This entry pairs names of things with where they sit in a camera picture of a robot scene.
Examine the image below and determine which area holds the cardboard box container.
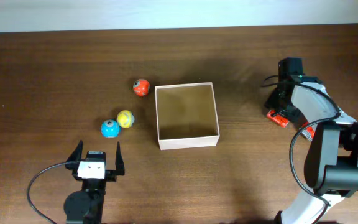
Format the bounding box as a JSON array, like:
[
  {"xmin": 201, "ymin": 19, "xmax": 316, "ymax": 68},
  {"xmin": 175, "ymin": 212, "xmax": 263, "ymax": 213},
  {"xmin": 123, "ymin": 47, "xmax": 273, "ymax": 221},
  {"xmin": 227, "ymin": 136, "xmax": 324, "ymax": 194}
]
[{"xmin": 155, "ymin": 82, "xmax": 220, "ymax": 151}]

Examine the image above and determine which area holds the blue toy ball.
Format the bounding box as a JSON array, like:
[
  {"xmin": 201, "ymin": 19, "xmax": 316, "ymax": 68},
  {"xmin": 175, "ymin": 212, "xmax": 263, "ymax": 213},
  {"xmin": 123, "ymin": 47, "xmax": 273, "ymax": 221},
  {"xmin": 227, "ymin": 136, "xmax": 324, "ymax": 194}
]
[{"xmin": 101, "ymin": 119, "xmax": 121, "ymax": 138}]

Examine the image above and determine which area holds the red fire truck grey top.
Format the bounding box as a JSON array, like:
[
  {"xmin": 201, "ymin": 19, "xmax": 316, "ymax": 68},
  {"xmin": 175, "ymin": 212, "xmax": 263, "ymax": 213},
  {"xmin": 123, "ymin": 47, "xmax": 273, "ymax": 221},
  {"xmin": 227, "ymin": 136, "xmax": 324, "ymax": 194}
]
[{"xmin": 266, "ymin": 109, "xmax": 290, "ymax": 128}]

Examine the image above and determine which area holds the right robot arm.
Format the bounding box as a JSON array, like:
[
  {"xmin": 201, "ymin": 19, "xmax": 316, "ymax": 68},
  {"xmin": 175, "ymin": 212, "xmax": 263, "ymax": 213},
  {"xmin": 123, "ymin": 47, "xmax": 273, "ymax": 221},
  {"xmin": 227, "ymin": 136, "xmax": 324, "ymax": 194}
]
[{"xmin": 265, "ymin": 57, "xmax": 358, "ymax": 223}]

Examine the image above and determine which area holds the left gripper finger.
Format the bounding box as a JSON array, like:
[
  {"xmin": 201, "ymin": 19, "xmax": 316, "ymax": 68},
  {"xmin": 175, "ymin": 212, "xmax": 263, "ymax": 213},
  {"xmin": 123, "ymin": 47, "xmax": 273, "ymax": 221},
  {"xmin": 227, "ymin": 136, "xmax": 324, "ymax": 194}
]
[
  {"xmin": 115, "ymin": 142, "xmax": 125, "ymax": 172},
  {"xmin": 67, "ymin": 140, "xmax": 83, "ymax": 162}
]

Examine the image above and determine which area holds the orange toy ball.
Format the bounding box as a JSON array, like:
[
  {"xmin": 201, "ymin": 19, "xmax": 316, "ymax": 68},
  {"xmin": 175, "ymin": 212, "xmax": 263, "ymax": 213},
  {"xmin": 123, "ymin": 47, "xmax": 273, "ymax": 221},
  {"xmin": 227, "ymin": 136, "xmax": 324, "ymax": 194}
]
[{"xmin": 132, "ymin": 79, "xmax": 150, "ymax": 96}]

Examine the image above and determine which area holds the yellow toy ball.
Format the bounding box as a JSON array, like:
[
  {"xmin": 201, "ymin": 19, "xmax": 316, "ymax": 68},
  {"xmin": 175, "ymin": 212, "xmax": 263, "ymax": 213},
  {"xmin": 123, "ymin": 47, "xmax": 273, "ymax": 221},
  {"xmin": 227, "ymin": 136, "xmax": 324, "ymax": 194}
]
[{"xmin": 116, "ymin": 110, "xmax": 135, "ymax": 128}]

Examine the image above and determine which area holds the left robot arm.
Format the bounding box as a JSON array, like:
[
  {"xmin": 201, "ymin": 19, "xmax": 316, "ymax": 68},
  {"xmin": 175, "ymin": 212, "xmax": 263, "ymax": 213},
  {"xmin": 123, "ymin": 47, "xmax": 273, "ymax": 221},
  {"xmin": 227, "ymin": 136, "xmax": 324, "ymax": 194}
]
[{"xmin": 63, "ymin": 141, "xmax": 125, "ymax": 223}]

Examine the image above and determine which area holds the red fire truck yellow nozzle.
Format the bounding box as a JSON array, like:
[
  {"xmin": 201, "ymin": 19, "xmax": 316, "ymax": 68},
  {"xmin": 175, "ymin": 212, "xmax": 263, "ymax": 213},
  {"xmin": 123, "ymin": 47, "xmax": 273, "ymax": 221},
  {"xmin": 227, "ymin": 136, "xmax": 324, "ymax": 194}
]
[{"xmin": 301, "ymin": 126, "xmax": 315, "ymax": 141}]

